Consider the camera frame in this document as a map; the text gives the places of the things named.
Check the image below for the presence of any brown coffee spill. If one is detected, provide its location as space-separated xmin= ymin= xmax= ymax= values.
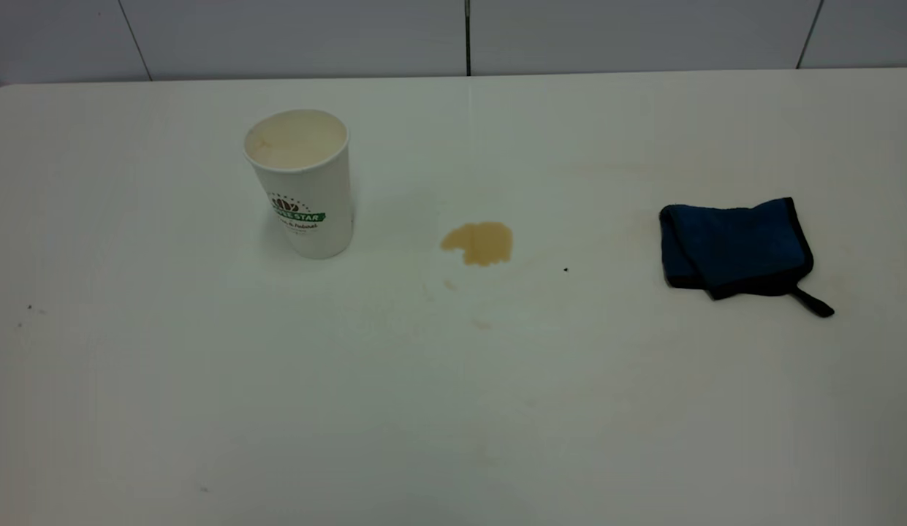
xmin=440 ymin=221 xmax=514 ymax=267

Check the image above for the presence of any white paper coffee cup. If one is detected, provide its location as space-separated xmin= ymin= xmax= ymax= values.
xmin=243 ymin=108 xmax=354 ymax=260

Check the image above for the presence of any dark blue folded cloth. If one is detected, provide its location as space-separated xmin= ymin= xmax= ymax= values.
xmin=659 ymin=197 xmax=836 ymax=319

